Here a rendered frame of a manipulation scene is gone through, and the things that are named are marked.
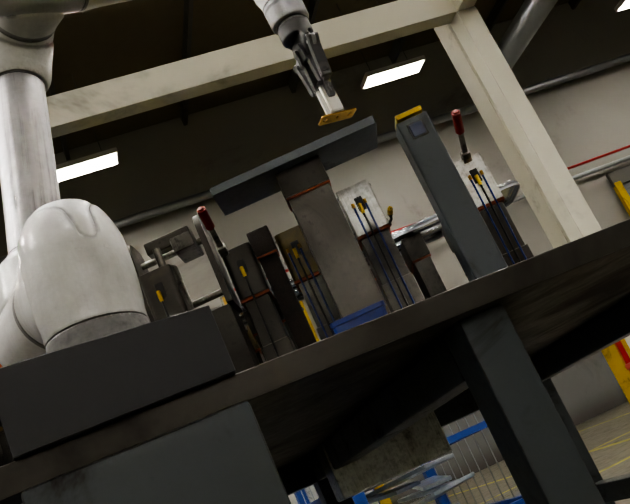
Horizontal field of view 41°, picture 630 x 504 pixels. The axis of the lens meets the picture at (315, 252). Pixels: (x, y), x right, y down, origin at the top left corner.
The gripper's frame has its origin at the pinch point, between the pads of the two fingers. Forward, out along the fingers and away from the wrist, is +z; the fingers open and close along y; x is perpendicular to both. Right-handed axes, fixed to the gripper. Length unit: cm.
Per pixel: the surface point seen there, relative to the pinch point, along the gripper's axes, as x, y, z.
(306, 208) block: 14.2, 3.3, 20.7
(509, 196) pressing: -46, 22, 27
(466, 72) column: -490, 566, -287
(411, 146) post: -9.0, -6.2, 17.9
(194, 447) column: 62, -39, 63
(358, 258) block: 9.4, 1.3, 34.9
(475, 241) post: -11.4, -7.2, 41.7
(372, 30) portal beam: -229, 308, -205
